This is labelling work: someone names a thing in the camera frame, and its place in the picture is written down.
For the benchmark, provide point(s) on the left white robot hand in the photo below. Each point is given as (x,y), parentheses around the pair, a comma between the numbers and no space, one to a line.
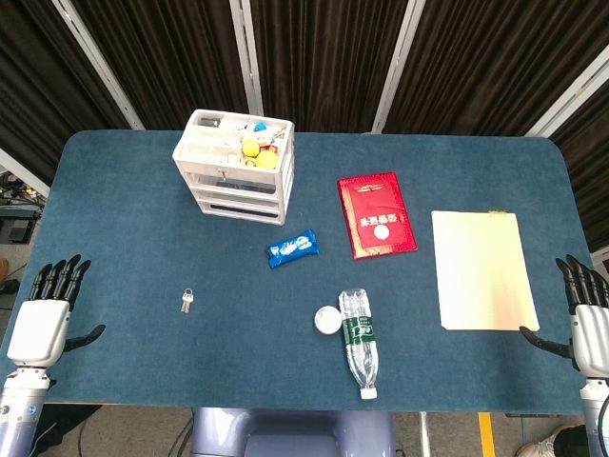
(40,328)

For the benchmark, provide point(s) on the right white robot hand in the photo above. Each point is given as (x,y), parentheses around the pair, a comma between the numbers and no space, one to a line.
(592,333)

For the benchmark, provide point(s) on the silver key bunch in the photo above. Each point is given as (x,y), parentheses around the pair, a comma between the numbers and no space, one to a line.
(186,302)

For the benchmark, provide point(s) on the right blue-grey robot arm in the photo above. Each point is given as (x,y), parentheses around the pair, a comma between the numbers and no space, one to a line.
(597,419)

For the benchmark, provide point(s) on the cream paper folder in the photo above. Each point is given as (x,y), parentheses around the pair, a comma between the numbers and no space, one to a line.
(483,271)

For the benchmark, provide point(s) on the white sneaker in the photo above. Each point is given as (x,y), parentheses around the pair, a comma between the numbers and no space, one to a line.
(535,447)

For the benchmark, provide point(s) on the blue felt table mat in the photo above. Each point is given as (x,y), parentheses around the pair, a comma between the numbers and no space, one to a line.
(143,238)

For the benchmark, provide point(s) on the gold folder clip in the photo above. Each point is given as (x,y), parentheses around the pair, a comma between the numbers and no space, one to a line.
(497,213)

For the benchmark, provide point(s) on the clear bottle green label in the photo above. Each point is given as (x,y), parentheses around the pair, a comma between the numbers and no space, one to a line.
(359,333)

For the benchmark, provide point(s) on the white plastic drawer organizer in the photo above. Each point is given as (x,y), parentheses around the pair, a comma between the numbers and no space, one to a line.
(238,190)

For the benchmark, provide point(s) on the red certificate booklet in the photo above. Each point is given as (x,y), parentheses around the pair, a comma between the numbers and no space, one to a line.
(376,209)

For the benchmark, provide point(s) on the blue snack packet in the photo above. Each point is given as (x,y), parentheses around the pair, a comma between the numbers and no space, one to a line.
(291,248)

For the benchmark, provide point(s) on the white round cap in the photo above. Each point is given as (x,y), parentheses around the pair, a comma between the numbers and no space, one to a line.
(327,321)

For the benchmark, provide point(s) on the blue-grey robot torso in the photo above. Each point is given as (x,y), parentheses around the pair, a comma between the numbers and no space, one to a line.
(290,433)

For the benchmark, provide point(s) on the yellow ball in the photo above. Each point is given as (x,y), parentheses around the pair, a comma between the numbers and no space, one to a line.
(267,160)
(250,147)

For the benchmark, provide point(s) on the small blue round item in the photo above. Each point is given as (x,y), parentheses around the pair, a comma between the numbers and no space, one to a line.
(260,127)

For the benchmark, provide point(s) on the dark pleated curtain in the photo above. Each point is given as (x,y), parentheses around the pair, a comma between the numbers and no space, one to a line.
(323,57)

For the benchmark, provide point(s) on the white metal frame post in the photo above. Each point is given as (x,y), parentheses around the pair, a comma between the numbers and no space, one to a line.
(21,171)
(97,62)
(247,57)
(397,66)
(568,93)

